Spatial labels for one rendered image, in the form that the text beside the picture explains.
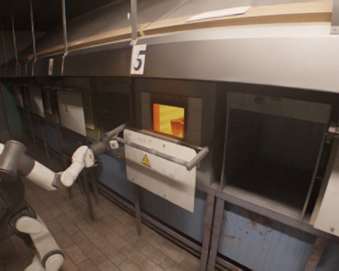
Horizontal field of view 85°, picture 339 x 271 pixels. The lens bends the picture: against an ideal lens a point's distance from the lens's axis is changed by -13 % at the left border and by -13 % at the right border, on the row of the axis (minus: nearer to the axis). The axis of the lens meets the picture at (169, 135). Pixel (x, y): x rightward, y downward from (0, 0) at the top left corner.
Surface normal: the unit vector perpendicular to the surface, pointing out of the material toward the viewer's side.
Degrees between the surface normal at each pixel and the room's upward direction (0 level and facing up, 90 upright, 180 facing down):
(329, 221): 90
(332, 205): 90
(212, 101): 90
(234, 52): 80
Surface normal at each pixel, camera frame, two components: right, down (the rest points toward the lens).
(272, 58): -0.64, 0.07
